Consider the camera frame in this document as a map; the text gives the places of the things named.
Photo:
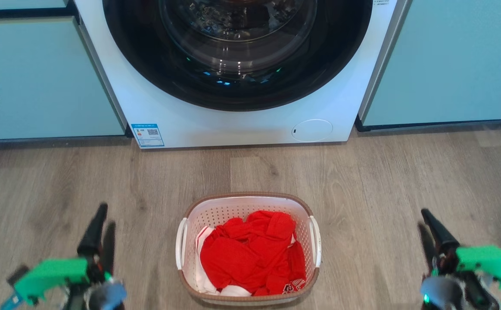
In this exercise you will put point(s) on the white brown-rimmed laundry basket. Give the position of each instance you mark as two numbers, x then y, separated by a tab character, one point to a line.
220	212

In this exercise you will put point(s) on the red garment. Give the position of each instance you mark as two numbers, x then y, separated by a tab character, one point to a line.
246	258

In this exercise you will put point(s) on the pale teal cabinet door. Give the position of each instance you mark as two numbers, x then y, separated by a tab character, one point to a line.
39	82

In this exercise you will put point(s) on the white garment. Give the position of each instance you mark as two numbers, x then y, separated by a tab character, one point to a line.
203	280

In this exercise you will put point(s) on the black round washer door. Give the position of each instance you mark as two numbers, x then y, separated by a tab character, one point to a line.
237	56

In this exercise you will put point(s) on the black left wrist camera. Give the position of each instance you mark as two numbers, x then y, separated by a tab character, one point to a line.
17	274

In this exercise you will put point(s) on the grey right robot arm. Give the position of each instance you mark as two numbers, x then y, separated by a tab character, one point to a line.
442	290

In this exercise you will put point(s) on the white front-load washing machine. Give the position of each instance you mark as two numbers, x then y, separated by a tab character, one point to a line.
250	125

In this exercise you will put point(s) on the blue energy label sticker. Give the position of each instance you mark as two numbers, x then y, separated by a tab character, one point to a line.
147	135

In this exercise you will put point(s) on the pale teal cabinet drawer front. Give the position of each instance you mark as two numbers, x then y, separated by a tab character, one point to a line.
17	4

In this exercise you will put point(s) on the large pale teal cabinet panel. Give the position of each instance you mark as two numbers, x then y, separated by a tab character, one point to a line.
452	60

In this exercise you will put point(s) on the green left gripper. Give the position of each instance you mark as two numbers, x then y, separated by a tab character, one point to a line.
52	273

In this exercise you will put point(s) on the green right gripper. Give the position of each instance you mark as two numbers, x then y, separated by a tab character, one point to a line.
491	260

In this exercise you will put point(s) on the round white filter cover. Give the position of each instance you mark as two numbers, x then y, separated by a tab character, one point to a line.
312	130

